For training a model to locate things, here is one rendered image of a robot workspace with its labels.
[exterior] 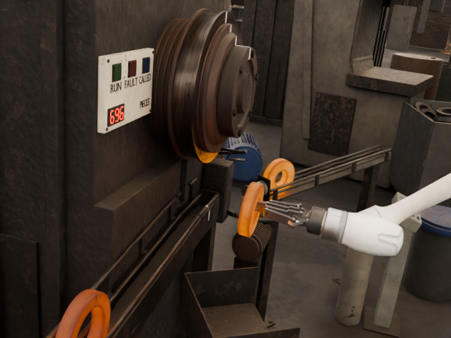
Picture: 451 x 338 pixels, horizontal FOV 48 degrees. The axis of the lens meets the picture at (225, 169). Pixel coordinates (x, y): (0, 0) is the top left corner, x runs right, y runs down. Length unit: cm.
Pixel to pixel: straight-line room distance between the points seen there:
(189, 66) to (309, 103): 297
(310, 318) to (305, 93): 229
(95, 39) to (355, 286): 166
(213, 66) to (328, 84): 288
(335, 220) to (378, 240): 12
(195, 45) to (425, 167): 244
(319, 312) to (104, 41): 176
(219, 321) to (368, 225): 46
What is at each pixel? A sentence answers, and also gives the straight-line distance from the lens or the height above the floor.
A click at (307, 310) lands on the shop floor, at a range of 256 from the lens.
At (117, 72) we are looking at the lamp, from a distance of 125.
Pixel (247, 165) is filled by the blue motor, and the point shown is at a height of 19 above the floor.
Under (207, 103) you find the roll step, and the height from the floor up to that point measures 110.
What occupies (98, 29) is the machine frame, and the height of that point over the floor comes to 130.
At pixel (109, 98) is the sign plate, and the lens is 124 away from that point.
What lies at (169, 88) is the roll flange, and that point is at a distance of 141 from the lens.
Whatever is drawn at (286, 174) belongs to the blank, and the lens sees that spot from 210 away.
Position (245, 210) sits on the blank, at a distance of 138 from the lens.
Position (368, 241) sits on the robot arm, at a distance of 139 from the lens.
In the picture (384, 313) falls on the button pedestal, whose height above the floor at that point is 8.
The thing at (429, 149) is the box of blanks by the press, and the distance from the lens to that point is 357.
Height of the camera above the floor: 141
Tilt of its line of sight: 19 degrees down
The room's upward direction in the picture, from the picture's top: 6 degrees clockwise
